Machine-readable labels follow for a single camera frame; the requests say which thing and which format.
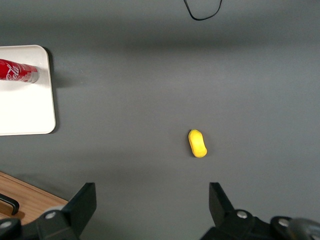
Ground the yellow lemon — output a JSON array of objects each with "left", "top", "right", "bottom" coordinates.
[{"left": 187, "top": 128, "right": 209, "bottom": 159}]

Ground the beige plastic tray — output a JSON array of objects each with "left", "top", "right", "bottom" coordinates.
[{"left": 0, "top": 44, "right": 57, "bottom": 137}]

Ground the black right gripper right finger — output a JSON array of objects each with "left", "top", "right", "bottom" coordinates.
[{"left": 199, "top": 182, "right": 272, "bottom": 240}]

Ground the wooden drawer cabinet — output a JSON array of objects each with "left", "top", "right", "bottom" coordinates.
[{"left": 0, "top": 171, "right": 69, "bottom": 222}]

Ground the thin black table cable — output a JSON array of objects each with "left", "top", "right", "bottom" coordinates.
[{"left": 183, "top": 0, "right": 224, "bottom": 21}]

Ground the long black drawer handle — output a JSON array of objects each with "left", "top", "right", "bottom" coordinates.
[{"left": 0, "top": 192, "right": 21, "bottom": 216}]

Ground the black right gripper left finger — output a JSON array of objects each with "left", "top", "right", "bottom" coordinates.
[{"left": 36, "top": 182, "right": 98, "bottom": 240}]

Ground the red coke bottle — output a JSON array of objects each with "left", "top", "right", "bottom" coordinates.
[{"left": 0, "top": 58, "right": 41, "bottom": 84}]

